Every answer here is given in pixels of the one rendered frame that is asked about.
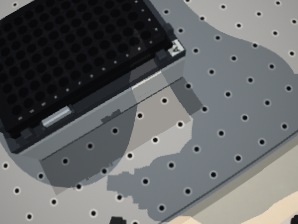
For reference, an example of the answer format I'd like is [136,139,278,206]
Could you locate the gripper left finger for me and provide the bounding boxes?
[109,217,126,224]

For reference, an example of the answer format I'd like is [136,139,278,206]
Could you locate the black well plate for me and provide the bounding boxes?
[0,0,173,139]

